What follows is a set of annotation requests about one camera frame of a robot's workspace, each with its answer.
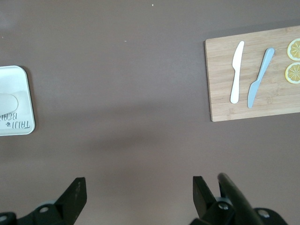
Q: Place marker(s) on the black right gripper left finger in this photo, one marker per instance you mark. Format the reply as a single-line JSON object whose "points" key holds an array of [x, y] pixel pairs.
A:
{"points": [[70, 204]]}

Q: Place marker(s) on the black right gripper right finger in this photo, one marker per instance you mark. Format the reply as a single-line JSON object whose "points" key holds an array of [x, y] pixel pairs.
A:
{"points": [[204, 201]]}

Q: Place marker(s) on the grey plastic knife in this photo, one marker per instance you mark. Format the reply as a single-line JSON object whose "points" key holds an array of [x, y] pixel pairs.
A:
{"points": [[252, 93]]}

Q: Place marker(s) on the white plastic knife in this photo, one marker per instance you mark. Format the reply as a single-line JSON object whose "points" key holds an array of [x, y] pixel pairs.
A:
{"points": [[236, 77]]}

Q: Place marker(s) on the wooden cutting board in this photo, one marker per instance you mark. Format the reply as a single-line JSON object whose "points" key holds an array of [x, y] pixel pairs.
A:
{"points": [[220, 70]]}

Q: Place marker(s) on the cream tray with bear print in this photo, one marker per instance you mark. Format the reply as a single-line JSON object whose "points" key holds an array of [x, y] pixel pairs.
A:
{"points": [[21, 79]]}

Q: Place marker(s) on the yellow lemon slice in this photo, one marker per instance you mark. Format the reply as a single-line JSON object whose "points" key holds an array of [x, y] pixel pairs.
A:
{"points": [[293, 73], [294, 49]]}

